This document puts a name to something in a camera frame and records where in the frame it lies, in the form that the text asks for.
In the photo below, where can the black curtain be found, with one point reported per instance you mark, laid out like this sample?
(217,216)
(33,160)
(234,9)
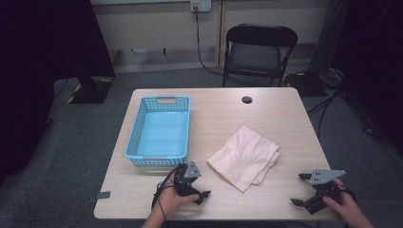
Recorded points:
(38,63)
(374,63)

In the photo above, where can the black stand base yellow tape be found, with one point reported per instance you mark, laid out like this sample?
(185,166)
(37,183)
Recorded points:
(92,91)
(305,84)

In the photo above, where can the black folding chair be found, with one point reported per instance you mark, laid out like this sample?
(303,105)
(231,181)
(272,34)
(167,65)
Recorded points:
(258,55)

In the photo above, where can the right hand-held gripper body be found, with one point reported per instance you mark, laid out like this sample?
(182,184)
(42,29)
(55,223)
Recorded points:
(323,177)

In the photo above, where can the grey tape piece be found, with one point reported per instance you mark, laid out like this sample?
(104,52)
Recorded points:
(103,195)

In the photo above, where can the wooden wall trim strip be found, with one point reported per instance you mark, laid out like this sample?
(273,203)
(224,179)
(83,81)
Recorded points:
(221,31)

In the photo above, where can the white wall power outlet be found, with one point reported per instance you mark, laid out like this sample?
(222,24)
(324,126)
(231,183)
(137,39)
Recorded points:
(200,5)

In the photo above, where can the pale pink cloth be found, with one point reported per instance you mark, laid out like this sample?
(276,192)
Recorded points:
(244,156)

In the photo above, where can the person's left hand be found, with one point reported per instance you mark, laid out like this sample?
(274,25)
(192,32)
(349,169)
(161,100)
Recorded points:
(169,201)

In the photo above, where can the light blue plastic basket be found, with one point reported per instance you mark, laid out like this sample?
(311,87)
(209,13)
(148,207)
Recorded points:
(164,136)

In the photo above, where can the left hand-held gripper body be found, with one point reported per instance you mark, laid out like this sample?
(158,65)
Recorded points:
(183,180)

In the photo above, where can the person's right hand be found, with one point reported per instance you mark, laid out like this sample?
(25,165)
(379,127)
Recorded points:
(347,205)

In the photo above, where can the grey hanging cloth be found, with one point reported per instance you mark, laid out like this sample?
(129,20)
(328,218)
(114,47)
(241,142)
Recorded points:
(326,38)

